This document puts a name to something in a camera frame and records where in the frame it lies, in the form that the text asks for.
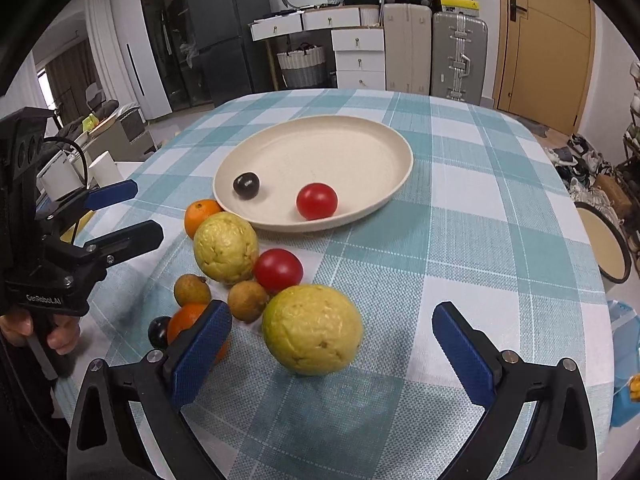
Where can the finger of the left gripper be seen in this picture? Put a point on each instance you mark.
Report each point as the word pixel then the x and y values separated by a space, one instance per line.
pixel 126 243
pixel 112 194

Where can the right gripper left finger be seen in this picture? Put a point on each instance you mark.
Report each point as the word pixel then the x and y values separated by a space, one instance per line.
pixel 192 354

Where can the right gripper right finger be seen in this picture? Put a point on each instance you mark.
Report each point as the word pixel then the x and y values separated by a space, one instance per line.
pixel 470 353

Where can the dark plum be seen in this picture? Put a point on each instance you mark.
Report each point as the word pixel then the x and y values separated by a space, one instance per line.
pixel 246 185
pixel 158 332

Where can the orange tangerine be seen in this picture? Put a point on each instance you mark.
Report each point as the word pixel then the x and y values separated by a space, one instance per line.
pixel 197 212
pixel 184 319

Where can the brown longan fruit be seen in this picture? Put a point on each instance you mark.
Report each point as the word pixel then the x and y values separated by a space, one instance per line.
pixel 247 300
pixel 191 289

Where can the large yellow-green citrus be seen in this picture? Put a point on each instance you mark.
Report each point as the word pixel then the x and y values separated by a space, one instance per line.
pixel 226 248

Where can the smaller yellow-green citrus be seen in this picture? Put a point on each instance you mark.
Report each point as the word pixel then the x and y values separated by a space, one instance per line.
pixel 312 329

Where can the red tomato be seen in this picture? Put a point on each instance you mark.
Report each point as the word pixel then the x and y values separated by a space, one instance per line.
pixel 316 201
pixel 277 269

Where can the left hand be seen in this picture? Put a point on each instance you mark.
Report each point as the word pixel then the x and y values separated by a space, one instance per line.
pixel 17 325

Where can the teal plaid tablecloth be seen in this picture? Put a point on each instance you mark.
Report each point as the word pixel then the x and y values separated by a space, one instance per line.
pixel 484 221

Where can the round black-rimmed tray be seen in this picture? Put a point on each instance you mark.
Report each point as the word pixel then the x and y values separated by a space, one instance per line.
pixel 608 245

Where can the black refrigerator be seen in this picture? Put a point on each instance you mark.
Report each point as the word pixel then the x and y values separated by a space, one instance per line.
pixel 233 63

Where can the cream round plate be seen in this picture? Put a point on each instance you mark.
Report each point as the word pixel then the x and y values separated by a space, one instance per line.
pixel 365 162

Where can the wooden shoe rack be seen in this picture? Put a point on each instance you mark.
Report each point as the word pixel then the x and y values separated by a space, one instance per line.
pixel 627 173

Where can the woven laundry basket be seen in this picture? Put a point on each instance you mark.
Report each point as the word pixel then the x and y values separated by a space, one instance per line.
pixel 304 67

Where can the white drawer cabinet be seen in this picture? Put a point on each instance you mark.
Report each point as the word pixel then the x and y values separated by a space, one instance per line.
pixel 357 40

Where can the silver suitcase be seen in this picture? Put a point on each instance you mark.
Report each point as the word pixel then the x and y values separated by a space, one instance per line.
pixel 459 49

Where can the wooden door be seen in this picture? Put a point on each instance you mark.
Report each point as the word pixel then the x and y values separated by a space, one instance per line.
pixel 545 60

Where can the beige suitcase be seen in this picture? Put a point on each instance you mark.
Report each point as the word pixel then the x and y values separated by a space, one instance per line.
pixel 408 47

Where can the yellow black box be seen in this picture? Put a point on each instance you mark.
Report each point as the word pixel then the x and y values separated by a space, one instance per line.
pixel 467 7

